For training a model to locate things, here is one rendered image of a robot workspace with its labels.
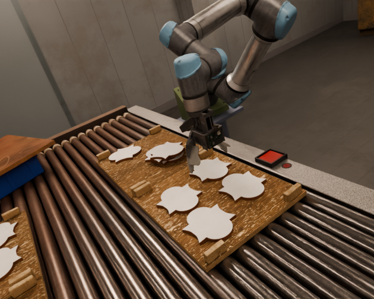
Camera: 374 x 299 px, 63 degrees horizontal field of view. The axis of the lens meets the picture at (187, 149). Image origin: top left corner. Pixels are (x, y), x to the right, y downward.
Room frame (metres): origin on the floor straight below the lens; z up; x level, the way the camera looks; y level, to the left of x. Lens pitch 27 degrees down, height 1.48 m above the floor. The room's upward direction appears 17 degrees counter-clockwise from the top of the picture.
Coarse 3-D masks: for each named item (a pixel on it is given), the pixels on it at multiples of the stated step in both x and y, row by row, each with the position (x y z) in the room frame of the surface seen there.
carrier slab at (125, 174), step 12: (168, 132) 1.31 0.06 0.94; (132, 144) 1.30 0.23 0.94; (144, 144) 1.26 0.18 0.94; (156, 144) 1.22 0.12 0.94; (144, 156) 1.14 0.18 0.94; (108, 168) 1.12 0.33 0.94; (120, 168) 1.09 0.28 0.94; (132, 168) 1.06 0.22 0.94; (144, 168) 1.03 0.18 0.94; (156, 168) 1.00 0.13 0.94; (168, 168) 0.98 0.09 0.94; (180, 168) 0.95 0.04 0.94; (120, 180) 1.00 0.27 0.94; (132, 180) 0.97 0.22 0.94; (156, 180) 0.92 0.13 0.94
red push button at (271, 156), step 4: (268, 152) 0.90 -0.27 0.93; (272, 152) 0.89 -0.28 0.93; (276, 152) 0.88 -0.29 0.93; (264, 156) 0.88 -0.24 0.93; (268, 156) 0.87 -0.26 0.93; (272, 156) 0.87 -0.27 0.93; (276, 156) 0.86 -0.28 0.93; (280, 156) 0.85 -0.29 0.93; (268, 160) 0.85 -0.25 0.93; (272, 160) 0.84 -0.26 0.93
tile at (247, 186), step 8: (232, 176) 0.79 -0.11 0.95; (240, 176) 0.78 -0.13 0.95; (248, 176) 0.77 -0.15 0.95; (224, 184) 0.77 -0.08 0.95; (232, 184) 0.75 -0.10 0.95; (240, 184) 0.74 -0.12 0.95; (248, 184) 0.73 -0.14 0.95; (256, 184) 0.72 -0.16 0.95; (224, 192) 0.73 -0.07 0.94; (232, 192) 0.71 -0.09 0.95; (240, 192) 0.70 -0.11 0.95; (248, 192) 0.69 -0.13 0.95; (256, 192) 0.68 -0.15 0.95; (264, 192) 0.69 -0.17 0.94; (248, 200) 0.67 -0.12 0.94
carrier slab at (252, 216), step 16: (224, 160) 0.92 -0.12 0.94; (176, 176) 0.91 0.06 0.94; (256, 176) 0.77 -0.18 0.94; (272, 176) 0.75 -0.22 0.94; (160, 192) 0.84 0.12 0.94; (208, 192) 0.76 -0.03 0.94; (272, 192) 0.68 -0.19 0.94; (304, 192) 0.64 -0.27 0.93; (144, 208) 0.78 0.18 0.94; (160, 208) 0.76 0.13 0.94; (224, 208) 0.67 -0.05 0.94; (240, 208) 0.65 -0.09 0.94; (256, 208) 0.63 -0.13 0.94; (272, 208) 0.61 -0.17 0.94; (288, 208) 0.61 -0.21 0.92; (160, 224) 0.68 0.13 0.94; (176, 224) 0.66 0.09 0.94; (240, 224) 0.59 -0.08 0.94; (256, 224) 0.58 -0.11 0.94; (176, 240) 0.60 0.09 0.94; (192, 240) 0.59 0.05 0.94; (224, 240) 0.55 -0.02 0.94; (240, 240) 0.54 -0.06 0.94; (192, 256) 0.54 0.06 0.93; (224, 256) 0.51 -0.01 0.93
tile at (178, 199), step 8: (168, 192) 0.81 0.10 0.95; (176, 192) 0.80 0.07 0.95; (184, 192) 0.78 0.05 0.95; (192, 192) 0.77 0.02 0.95; (200, 192) 0.76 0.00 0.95; (168, 200) 0.77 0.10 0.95; (176, 200) 0.76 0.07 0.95; (184, 200) 0.75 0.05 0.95; (192, 200) 0.73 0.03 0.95; (168, 208) 0.73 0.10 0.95; (176, 208) 0.72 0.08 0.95; (184, 208) 0.71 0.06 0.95; (192, 208) 0.70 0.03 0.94
